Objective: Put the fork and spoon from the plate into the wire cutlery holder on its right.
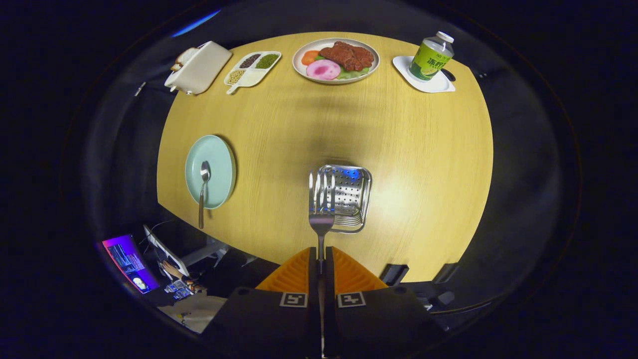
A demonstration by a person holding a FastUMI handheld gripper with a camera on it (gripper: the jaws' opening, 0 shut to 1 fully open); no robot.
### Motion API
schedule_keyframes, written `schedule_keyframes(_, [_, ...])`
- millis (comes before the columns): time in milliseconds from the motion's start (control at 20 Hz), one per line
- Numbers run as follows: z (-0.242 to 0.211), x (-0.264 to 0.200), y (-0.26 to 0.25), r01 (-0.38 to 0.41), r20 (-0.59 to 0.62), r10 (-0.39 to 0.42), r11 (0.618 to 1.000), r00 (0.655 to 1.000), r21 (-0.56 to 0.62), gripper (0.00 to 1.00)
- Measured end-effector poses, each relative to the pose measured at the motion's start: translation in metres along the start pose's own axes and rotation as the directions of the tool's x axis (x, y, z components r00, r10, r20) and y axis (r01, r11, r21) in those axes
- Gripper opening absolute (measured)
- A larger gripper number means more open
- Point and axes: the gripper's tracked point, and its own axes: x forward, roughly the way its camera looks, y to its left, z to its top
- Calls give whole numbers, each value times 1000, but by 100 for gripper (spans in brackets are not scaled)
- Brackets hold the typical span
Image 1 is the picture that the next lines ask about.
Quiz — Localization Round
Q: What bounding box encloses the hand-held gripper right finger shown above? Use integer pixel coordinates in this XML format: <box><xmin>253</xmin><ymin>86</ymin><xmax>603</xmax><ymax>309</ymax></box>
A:
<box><xmin>325</xmin><ymin>246</ymin><xmax>447</xmax><ymax>359</ymax></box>

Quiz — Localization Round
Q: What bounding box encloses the beige cloth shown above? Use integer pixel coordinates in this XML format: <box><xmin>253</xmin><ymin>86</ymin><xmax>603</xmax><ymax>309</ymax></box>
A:
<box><xmin>159</xmin><ymin>293</ymin><xmax>227</xmax><ymax>334</ymax></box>

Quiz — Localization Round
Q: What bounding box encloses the black rectangular block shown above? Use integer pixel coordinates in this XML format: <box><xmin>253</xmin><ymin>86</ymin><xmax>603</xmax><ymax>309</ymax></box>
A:
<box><xmin>380</xmin><ymin>264</ymin><xmax>409</xmax><ymax>286</ymax></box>

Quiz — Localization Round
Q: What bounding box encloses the green label drink bottle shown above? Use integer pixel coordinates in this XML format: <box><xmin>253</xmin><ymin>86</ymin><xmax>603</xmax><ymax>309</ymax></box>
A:
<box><xmin>408</xmin><ymin>31</ymin><xmax>455</xmax><ymax>81</ymax></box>

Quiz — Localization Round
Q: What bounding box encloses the purple lit screen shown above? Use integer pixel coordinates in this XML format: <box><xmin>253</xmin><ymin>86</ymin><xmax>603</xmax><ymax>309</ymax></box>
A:
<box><xmin>102</xmin><ymin>234</ymin><xmax>160</xmax><ymax>295</ymax></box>

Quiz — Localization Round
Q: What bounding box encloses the white toaster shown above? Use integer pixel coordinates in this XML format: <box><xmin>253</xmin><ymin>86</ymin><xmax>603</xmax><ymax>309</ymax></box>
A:
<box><xmin>164</xmin><ymin>41</ymin><xmax>233</xmax><ymax>95</ymax></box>

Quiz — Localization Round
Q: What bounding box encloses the white open laptop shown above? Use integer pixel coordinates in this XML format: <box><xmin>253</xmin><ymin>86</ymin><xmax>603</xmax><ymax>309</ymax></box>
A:
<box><xmin>144</xmin><ymin>224</ymin><xmax>190</xmax><ymax>277</ymax></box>

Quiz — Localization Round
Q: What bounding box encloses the green lettuce leaf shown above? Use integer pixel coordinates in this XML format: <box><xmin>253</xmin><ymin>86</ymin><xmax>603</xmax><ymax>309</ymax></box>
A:
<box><xmin>339</xmin><ymin>66</ymin><xmax>372</xmax><ymax>80</ymax></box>

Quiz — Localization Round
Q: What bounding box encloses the pink ham slice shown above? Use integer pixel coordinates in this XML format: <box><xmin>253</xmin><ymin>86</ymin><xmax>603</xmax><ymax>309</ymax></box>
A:
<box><xmin>306</xmin><ymin>59</ymin><xmax>341</xmax><ymax>81</ymax></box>

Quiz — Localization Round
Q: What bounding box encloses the red-brown meat piece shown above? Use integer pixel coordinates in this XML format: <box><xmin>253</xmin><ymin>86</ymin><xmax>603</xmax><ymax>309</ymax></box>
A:
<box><xmin>319</xmin><ymin>41</ymin><xmax>375</xmax><ymax>72</ymax></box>

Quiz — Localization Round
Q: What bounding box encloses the white divided bean dish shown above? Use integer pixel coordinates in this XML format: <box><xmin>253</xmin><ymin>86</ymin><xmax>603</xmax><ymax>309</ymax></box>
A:
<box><xmin>224</xmin><ymin>51</ymin><xmax>282</xmax><ymax>95</ymax></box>

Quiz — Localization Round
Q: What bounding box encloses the pale green round plate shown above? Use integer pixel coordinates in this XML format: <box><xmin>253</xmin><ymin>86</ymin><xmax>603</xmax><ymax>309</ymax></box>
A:
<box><xmin>185</xmin><ymin>135</ymin><xmax>236</xmax><ymax>210</ymax></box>

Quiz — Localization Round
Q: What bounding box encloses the metal spoon with brown handle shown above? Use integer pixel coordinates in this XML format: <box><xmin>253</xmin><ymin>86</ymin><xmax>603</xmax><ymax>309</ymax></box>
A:
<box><xmin>198</xmin><ymin>161</ymin><xmax>211</xmax><ymax>230</ymax></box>

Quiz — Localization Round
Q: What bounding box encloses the white round food plate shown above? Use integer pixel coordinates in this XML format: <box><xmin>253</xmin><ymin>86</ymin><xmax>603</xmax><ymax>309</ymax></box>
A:
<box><xmin>292</xmin><ymin>38</ymin><xmax>380</xmax><ymax>85</ymax></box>

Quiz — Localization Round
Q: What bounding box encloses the metal fork with brown handle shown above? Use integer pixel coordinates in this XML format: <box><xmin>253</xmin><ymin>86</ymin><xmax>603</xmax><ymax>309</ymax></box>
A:
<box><xmin>308</xmin><ymin>169</ymin><xmax>335</xmax><ymax>275</ymax></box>

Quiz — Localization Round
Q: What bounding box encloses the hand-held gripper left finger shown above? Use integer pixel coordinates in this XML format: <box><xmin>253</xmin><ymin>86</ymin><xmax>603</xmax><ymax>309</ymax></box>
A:
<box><xmin>202</xmin><ymin>247</ymin><xmax>319</xmax><ymax>359</ymax></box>

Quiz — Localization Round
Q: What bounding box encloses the small metal wire basket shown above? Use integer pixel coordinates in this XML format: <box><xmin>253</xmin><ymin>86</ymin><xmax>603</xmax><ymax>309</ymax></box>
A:
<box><xmin>315</xmin><ymin>165</ymin><xmax>373</xmax><ymax>234</ymax></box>

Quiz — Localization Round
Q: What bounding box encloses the white square coaster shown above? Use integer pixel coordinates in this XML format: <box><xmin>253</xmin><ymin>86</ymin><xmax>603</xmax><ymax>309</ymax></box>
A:
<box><xmin>392</xmin><ymin>55</ymin><xmax>456</xmax><ymax>94</ymax></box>

